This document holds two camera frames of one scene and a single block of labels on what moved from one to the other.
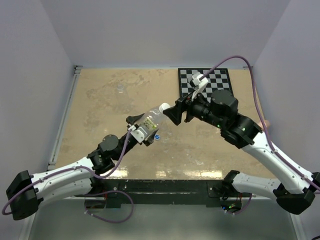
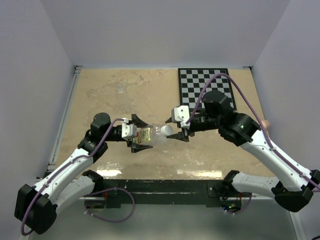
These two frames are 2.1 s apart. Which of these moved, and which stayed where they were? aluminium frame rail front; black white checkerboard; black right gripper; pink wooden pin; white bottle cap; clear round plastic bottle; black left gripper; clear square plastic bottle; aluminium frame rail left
Moved: clear square plastic bottle; white bottle cap; black right gripper; black left gripper
Stayed: clear round plastic bottle; black white checkerboard; aluminium frame rail left; aluminium frame rail front; pink wooden pin
